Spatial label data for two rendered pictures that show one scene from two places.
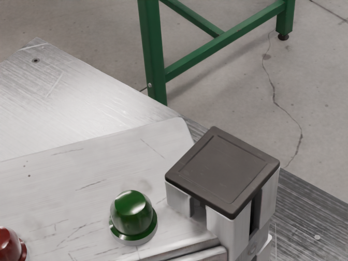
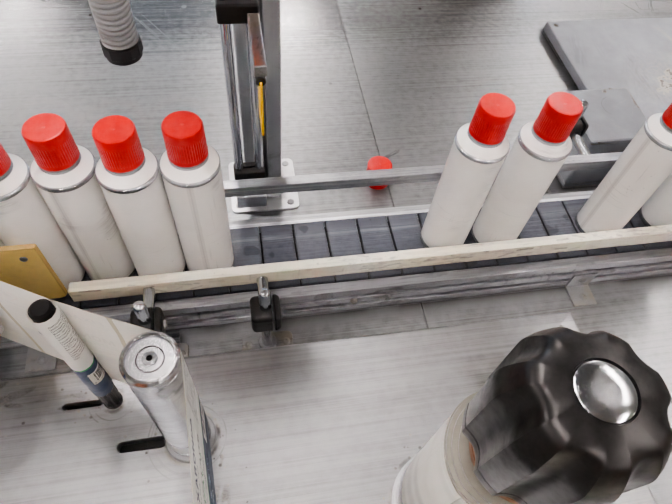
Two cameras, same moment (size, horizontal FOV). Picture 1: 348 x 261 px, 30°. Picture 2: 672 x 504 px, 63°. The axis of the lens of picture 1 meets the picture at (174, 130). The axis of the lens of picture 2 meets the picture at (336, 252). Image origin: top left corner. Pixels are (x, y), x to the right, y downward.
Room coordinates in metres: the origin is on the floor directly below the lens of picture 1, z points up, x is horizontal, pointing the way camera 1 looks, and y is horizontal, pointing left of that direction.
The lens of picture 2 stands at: (-0.13, 0.32, 1.40)
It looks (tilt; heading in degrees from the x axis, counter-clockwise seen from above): 56 degrees down; 302
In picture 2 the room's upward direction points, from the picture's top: 8 degrees clockwise
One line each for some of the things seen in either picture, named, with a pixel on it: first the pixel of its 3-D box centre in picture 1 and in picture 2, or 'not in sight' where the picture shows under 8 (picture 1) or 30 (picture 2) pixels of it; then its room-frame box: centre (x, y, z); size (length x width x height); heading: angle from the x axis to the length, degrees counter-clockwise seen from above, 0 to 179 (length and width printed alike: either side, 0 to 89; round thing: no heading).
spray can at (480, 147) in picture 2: not in sight; (465, 181); (-0.03, -0.08, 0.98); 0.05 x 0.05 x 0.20
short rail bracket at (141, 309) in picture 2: not in sight; (152, 317); (0.14, 0.21, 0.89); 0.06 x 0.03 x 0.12; 138
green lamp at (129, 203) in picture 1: (131, 213); not in sight; (0.20, 0.03, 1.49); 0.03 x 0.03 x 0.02
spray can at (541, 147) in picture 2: not in sight; (523, 179); (-0.07, -0.12, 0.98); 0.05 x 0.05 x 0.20
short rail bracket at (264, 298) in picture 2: not in sight; (267, 319); (0.05, 0.14, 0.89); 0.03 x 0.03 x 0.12; 48
